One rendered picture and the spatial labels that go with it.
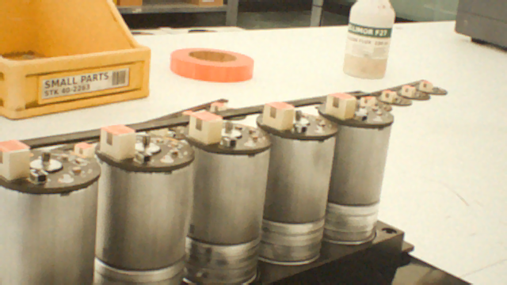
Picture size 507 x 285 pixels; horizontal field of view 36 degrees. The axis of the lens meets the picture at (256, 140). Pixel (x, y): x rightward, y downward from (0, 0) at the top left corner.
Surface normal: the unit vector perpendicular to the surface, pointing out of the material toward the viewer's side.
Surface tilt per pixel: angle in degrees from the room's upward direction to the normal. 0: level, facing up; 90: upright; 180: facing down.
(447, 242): 0
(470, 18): 90
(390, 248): 90
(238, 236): 90
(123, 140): 90
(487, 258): 0
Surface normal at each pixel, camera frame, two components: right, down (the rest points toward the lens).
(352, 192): 0.01, 0.30
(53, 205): 0.36, 0.32
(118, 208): -0.40, 0.24
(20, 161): 0.69, 0.29
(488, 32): -0.87, 0.06
